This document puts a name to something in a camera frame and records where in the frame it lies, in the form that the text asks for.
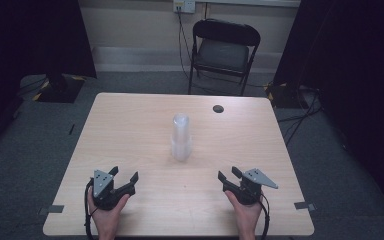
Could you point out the stack of clear plastic cups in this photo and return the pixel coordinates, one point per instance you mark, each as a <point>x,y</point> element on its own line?
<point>181,140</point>

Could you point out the person's left hand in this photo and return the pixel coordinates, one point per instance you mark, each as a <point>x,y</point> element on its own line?
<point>106,220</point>

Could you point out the black stand base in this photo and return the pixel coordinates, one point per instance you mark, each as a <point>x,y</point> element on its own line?
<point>281,96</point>
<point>60,90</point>

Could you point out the black round table grommet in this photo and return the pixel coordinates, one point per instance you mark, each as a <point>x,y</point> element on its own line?
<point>218,108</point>

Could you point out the black folding chair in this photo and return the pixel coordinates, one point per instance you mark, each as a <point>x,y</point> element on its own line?
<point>221,55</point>

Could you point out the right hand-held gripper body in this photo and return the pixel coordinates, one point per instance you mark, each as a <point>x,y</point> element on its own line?
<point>248,193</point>

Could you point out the person's right hand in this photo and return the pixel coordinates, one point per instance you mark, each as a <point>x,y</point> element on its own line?
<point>246,216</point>

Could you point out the grey tape strip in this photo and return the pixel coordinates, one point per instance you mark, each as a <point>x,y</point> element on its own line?
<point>55,209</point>
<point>303,205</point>

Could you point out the white wall socket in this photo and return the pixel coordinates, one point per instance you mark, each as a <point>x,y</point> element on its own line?
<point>184,5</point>

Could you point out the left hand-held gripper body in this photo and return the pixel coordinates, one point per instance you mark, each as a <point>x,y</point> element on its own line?
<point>104,195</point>

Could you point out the dark curtain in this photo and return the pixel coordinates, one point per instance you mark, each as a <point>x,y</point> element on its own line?
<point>356,83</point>
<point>30,40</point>

